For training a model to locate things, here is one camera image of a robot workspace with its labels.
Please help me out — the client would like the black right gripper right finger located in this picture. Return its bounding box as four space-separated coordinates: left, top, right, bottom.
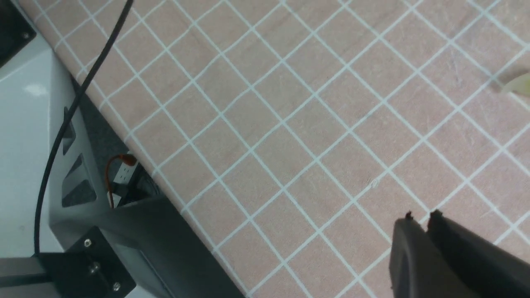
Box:
427 210 530 298

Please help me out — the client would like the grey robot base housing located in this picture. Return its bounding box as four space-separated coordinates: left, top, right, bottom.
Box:
1 0 243 298

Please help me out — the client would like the white connector with orange wire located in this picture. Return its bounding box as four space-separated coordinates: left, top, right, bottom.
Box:
104 153 138 209

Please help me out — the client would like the pale green dumpling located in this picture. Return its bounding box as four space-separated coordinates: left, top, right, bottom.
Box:
501 73 530 97

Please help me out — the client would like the black cable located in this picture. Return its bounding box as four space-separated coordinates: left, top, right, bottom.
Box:
34 0 135 255

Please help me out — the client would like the pink checkered tablecloth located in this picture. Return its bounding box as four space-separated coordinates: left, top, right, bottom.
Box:
19 0 530 298

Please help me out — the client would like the black metal mounting bracket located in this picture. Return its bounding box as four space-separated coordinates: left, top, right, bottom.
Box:
0 226 137 298

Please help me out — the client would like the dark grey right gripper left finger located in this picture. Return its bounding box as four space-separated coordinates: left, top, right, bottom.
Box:
389 211 482 298

